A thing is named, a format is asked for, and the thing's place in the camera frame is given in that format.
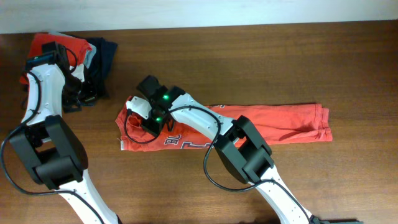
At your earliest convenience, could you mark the orange-red t-shirt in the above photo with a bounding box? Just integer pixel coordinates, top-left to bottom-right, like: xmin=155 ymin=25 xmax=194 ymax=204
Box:
xmin=116 ymin=104 xmax=333 ymax=152

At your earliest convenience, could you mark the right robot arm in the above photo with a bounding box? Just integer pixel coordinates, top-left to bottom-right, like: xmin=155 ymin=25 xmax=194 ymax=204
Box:
xmin=132 ymin=75 xmax=323 ymax=224

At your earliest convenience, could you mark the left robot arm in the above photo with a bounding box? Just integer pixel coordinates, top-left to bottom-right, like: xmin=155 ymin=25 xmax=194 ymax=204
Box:
xmin=3 ymin=41 xmax=121 ymax=223

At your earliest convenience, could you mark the folded dark navy garment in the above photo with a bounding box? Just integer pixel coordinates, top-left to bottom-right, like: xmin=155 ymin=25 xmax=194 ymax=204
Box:
xmin=21 ymin=37 xmax=119 ymax=108

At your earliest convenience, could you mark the folded grey shirt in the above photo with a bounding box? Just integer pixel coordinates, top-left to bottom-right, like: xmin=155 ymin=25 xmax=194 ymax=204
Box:
xmin=47 ymin=31 xmax=96 ymax=68

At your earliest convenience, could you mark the folded red-orange shirt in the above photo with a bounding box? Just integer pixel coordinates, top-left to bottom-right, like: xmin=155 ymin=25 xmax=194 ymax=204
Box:
xmin=27 ymin=33 xmax=96 ymax=83

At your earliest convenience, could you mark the right black cable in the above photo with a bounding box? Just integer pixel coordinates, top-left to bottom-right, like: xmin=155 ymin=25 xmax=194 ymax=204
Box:
xmin=123 ymin=105 xmax=315 ymax=224

